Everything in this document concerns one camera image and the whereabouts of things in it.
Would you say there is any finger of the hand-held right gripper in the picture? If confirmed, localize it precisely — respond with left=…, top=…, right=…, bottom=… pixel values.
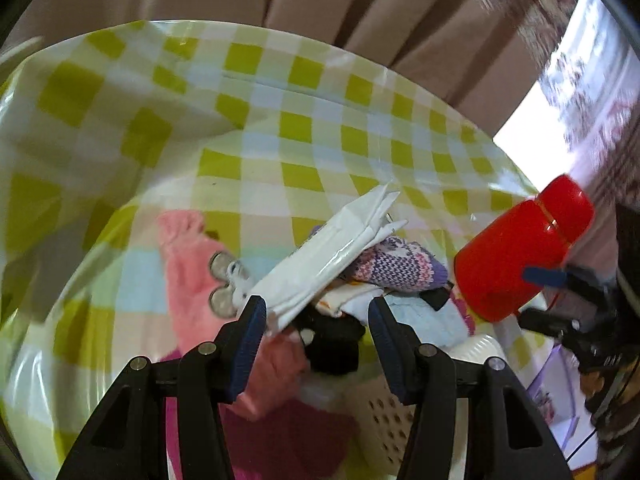
left=520, top=308, right=609, bottom=357
left=522, top=265, right=612, bottom=307

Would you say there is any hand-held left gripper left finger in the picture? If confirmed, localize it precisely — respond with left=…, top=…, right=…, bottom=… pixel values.
left=55, top=295, right=268, bottom=480

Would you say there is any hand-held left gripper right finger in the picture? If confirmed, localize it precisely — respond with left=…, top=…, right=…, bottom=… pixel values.
left=367, top=296, right=573, bottom=480

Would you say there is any light blue sock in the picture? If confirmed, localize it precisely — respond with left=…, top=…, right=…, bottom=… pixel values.
left=385, top=292, right=473, bottom=348

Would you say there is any purple cardboard box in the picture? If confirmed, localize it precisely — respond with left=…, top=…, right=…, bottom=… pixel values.
left=525, top=340, right=596, bottom=466

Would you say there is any white perforated plastic basket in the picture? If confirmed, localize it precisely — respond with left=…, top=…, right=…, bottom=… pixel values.
left=300, top=335, right=506, bottom=480

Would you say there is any white floral cloth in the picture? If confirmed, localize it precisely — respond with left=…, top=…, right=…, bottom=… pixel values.
left=315, top=282, right=386, bottom=318

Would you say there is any purple patterned knit sock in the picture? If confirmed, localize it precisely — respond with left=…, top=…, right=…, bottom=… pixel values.
left=307, top=225, right=450, bottom=293

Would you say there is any pink fuzzy sock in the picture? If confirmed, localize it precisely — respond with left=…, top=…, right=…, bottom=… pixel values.
left=156, top=210, right=311, bottom=421

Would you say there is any magenta knit glove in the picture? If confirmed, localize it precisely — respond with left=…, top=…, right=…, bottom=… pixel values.
left=165, top=350, right=361, bottom=480

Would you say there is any white plastic packet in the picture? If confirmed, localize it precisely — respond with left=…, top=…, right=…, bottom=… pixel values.
left=247, top=182, right=408, bottom=336

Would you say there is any red thermos jug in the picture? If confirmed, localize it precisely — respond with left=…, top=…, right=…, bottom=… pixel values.
left=454, top=175, right=596, bottom=323

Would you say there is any black cloth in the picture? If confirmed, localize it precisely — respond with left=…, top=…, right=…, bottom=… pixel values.
left=295, top=305, right=366, bottom=376

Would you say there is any white lace curtain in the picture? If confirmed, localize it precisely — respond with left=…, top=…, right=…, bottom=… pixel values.
left=540, top=0, right=640, bottom=211

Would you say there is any green checked plastic tablecloth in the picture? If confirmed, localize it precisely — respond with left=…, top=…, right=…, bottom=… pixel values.
left=0, top=20, right=551, bottom=480

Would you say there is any beige curtain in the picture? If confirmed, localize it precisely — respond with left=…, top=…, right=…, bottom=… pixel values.
left=10, top=0, right=586, bottom=136

